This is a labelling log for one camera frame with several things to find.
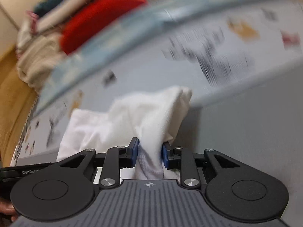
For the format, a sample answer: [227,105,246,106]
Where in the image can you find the white long-sleeve shirt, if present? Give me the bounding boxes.
[56,86,192,180]

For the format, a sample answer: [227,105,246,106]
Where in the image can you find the white black-trimmed folded clothes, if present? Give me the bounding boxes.
[29,0,92,35]

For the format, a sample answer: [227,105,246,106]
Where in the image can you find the person's left hand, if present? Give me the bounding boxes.
[0,198,18,222]

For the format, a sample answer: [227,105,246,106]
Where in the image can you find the cream folded blanket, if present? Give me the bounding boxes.
[16,32,66,93]

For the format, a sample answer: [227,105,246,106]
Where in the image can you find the grey deer-print bed cover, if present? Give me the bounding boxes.
[12,0,302,208]

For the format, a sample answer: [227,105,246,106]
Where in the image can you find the red folded blanket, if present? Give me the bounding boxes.
[60,0,147,55]

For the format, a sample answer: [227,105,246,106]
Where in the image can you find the wooden bed frame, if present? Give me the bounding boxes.
[0,47,37,167]

